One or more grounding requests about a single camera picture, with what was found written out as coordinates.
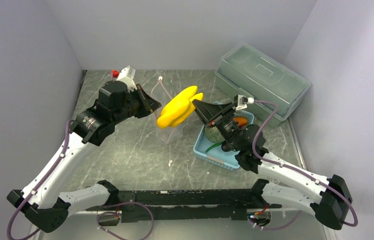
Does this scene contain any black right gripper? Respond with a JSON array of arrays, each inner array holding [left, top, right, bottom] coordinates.
[[191, 100, 242, 152]]

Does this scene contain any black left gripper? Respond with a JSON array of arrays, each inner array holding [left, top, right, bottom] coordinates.
[[112, 83, 162, 125]]

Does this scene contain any clear zip top bag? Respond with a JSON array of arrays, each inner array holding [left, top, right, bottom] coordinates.
[[150, 76, 185, 145]]

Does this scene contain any netted green melon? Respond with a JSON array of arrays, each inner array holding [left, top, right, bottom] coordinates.
[[204, 126, 225, 144]]

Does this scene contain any orange mango fruit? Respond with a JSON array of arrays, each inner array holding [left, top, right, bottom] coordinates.
[[233, 116, 248, 128]]

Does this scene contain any yellow banana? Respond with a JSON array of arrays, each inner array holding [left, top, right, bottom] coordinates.
[[165, 92, 204, 127], [157, 85, 204, 129]]

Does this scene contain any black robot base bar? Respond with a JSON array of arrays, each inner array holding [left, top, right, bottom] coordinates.
[[88, 189, 281, 223]]

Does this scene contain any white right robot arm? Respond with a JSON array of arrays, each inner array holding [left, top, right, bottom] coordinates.
[[192, 95, 358, 230]]

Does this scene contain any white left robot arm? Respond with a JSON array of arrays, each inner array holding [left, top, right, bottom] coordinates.
[[7, 80, 161, 233]]

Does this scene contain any green chili pepper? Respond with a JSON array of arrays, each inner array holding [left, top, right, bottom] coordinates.
[[205, 142, 222, 153]]

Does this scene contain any light blue plastic basket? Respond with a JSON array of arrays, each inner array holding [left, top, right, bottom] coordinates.
[[193, 102, 255, 171]]

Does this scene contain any green storage box, clear lid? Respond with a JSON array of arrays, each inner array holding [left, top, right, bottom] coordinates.
[[215, 43, 311, 128]]

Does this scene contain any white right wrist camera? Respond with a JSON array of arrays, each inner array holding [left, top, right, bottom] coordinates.
[[233, 94, 255, 111]]

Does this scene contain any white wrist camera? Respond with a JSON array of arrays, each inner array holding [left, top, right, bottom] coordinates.
[[233, 94, 255, 111], [110, 65, 137, 92]]

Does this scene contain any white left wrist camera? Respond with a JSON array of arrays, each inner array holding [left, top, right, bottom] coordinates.
[[110, 65, 137, 92]]

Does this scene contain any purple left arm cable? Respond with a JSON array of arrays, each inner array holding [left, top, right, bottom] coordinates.
[[6, 119, 73, 240]]

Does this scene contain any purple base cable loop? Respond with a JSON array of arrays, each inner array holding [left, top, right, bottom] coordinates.
[[96, 200, 155, 240]]

